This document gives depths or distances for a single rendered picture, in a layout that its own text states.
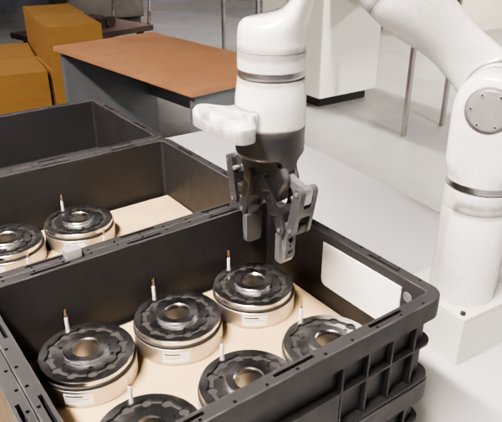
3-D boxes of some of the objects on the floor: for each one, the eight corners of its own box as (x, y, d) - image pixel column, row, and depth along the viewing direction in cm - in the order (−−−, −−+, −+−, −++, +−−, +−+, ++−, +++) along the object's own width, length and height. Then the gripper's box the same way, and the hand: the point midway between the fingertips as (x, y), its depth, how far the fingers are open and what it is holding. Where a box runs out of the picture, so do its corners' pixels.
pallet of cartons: (77, 85, 494) (66, 2, 465) (125, 121, 409) (115, 22, 380) (-27, 99, 457) (-45, 9, 428) (2, 142, 372) (-18, 34, 343)
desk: (159, 136, 383) (151, 32, 354) (295, 196, 303) (300, 67, 274) (69, 161, 346) (52, 46, 317) (197, 235, 266) (192, 91, 237)
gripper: (345, 128, 61) (335, 266, 68) (255, 95, 72) (254, 218, 79) (288, 143, 57) (283, 289, 64) (202, 105, 68) (206, 234, 75)
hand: (268, 238), depth 71 cm, fingers open, 5 cm apart
